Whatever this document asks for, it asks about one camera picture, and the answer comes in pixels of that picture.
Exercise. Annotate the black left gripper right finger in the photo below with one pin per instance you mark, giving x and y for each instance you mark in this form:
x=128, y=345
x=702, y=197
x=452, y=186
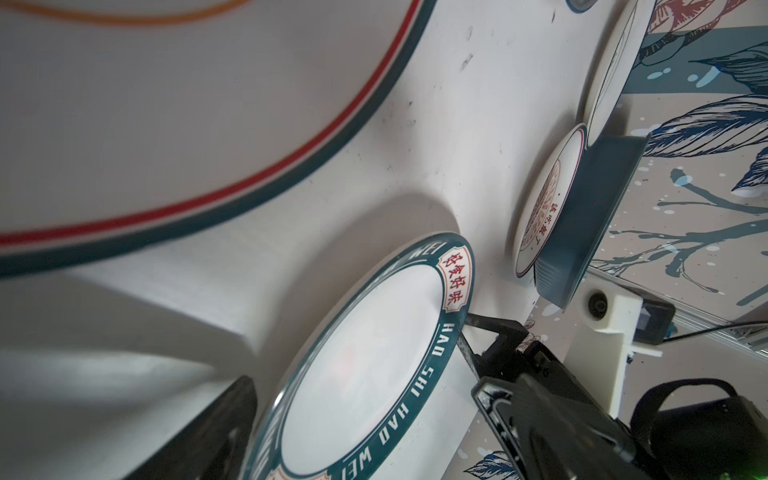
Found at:
x=549, y=437

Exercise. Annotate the orange sunburst plate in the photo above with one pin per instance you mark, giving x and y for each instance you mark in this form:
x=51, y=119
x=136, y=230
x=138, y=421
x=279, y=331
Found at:
x=545, y=200
x=129, y=123

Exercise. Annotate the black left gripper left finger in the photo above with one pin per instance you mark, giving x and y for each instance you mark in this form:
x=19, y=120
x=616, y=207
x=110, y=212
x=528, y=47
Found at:
x=213, y=444

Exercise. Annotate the green ring plate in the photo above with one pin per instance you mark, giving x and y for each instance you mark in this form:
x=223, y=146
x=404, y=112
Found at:
x=353, y=402

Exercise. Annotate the white plate flower outline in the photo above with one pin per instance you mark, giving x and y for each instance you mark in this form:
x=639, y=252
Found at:
x=614, y=66

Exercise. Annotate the orange sunburst plate back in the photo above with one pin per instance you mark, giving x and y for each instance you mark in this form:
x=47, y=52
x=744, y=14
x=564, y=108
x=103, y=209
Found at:
x=545, y=200

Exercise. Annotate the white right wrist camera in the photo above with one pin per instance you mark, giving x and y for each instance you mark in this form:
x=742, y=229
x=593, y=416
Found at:
x=614, y=324

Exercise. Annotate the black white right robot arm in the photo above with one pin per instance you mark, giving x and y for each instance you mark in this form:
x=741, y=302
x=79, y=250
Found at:
x=698, y=428

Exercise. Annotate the orange sunburst plate left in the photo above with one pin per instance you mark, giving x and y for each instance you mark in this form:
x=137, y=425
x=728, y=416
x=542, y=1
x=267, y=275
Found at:
x=129, y=123

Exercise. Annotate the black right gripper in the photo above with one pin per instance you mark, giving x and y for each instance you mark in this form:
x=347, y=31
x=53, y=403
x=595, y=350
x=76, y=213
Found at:
x=504, y=361

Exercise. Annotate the teal plastic bin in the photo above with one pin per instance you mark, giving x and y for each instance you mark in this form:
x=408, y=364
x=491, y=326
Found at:
x=601, y=180

